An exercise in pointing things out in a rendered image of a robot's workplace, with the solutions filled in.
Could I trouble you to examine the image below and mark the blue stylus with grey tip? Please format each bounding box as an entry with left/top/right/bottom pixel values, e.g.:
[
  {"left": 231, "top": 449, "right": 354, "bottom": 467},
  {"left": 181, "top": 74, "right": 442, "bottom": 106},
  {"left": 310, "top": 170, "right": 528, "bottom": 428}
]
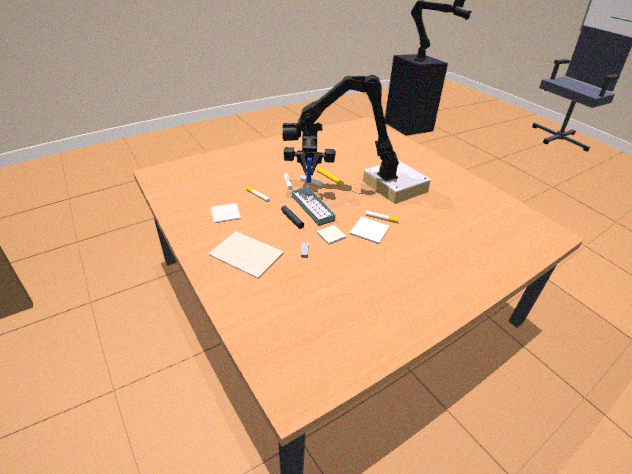
[{"left": 306, "top": 158, "right": 312, "bottom": 188}]

